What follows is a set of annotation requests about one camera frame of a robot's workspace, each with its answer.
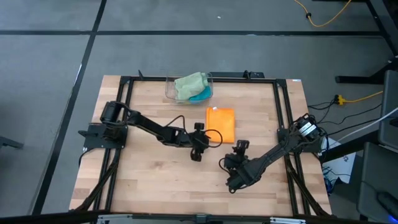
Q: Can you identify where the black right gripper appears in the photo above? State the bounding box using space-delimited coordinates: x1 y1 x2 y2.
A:
222 139 259 194

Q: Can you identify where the orange microfiber towel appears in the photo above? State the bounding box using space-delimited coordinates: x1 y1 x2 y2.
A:
205 106 236 144

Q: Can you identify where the teal blue microfiber towel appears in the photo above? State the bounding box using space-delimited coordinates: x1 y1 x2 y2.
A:
188 85 213 105

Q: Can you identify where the sage green microfiber towel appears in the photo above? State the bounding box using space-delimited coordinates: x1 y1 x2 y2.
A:
173 72 209 102

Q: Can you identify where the clear plastic bin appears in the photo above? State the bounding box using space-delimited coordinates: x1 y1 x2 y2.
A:
165 73 214 105

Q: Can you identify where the white paper sheet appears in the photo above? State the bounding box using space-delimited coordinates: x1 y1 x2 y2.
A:
322 136 357 184

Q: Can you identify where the black table beam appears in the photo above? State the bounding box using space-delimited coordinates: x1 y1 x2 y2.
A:
320 130 380 163

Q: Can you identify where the black computer mouse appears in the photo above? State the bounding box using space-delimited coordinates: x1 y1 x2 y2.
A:
376 191 398 218

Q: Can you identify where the black overhead rig beam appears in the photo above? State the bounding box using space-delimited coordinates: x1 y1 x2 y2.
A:
0 210 398 224

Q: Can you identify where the grey furniture foot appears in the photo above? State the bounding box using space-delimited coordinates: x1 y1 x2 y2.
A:
0 136 24 150

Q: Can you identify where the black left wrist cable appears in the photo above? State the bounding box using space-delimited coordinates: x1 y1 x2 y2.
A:
203 129 224 149

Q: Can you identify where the silver metal bracket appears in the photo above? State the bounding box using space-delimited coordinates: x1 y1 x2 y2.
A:
269 217 307 224

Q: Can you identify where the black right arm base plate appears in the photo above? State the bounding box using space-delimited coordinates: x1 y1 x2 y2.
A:
277 128 321 153

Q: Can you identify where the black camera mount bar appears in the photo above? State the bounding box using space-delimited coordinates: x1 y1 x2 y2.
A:
208 70 266 79

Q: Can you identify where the blue cable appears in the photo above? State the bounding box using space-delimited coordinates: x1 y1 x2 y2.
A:
323 167 335 195

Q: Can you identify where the black aluminium table frame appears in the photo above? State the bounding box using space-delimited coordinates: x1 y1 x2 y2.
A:
74 75 332 218

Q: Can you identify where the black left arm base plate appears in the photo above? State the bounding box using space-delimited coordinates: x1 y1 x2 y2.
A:
77 123 128 149

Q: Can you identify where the yellow cable with plug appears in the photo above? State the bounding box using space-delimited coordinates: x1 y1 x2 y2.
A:
334 90 384 106

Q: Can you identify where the black power cable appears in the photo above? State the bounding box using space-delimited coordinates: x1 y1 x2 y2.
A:
323 119 379 138
307 102 383 125

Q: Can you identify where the white cable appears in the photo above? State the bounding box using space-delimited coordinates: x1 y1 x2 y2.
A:
337 107 398 142

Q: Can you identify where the black desk leg frame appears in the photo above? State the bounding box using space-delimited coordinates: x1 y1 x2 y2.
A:
335 0 398 85

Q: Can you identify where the long yellow extension cable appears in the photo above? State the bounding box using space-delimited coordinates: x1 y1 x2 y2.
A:
294 0 353 28

